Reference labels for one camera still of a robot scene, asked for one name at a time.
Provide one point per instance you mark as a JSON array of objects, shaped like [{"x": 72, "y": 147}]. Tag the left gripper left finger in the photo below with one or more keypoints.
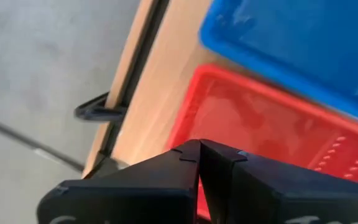
[{"x": 135, "y": 193}]

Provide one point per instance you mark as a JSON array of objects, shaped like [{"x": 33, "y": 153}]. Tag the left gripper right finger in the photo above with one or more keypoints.
[{"x": 275, "y": 196}]

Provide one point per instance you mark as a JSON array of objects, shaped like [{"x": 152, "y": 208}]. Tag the red plastic slotted basket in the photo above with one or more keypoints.
[{"x": 259, "y": 118}]

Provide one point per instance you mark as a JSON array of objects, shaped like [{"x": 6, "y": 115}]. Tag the blue plastic slotted basket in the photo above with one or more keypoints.
[{"x": 291, "y": 40}]

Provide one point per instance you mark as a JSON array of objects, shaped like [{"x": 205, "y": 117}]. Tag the black metal shelf frame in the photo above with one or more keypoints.
[{"x": 101, "y": 115}]

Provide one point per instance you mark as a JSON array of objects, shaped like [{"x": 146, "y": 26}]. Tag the black aluminium table frame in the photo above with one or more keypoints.
[{"x": 142, "y": 59}]

